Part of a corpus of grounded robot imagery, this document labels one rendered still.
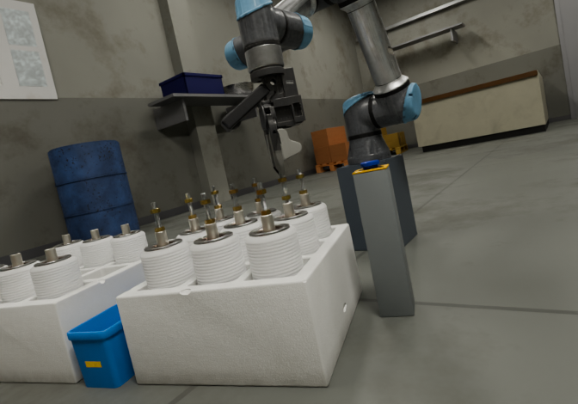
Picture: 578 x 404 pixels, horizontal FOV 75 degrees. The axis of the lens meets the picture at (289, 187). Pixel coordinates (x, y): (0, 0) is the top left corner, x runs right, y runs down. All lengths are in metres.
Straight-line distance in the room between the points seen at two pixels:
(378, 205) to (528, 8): 7.87
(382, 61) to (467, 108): 5.00
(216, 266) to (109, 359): 0.30
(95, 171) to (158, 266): 2.52
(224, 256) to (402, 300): 0.38
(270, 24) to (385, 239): 0.49
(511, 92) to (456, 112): 0.73
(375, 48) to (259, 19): 0.51
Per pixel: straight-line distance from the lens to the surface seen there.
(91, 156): 3.27
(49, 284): 1.01
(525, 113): 6.12
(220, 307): 0.69
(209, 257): 0.71
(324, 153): 6.29
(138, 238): 1.16
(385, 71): 1.24
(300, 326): 0.65
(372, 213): 0.80
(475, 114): 6.18
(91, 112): 4.09
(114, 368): 0.89
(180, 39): 4.83
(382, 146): 1.33
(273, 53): 0.78
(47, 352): 1.02
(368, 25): 1.22
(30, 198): 3.73
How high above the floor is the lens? 0.37
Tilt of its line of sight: 5 degrees down
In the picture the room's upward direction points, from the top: 12 degrees counter-clockwise
